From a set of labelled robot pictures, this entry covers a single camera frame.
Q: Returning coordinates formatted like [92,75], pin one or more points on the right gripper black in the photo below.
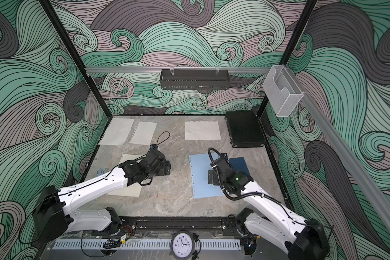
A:
[214,180]

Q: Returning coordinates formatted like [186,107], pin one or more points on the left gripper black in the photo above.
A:
[162,168]

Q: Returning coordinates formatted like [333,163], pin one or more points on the cream lined spiral notebook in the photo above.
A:
[129,191]

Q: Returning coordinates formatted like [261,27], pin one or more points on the light blue spiral notebook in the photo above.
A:
[200,165]

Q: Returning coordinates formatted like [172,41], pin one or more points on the torn lined paper page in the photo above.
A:
[117,132]

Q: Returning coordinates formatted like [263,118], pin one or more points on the dark blue spiral notebook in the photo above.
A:
[239,164]

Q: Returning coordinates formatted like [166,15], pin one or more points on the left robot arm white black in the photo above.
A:
[58,209]

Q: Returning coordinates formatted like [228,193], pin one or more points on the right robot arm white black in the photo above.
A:
[299,238]

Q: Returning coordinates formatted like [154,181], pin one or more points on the light blue scissors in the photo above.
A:
[100,172]

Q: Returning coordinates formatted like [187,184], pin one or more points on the black hard case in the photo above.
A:
[244,129]

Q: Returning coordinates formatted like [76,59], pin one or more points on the round white clock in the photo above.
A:
[182,245]

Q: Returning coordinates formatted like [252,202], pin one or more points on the white slotted cable duct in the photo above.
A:
[144,244]

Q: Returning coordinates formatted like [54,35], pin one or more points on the black wall tray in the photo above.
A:
[194,79]

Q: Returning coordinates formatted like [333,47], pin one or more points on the clear acrylic wall holder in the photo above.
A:
[282,90]

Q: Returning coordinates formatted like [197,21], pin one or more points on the aluminium rail back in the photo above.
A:
[136,69]

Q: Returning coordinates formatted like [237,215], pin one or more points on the aluminium rail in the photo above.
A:
[375,196]
[136,69]

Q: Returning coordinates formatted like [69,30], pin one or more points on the aluminium rail right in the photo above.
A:
[375,196]

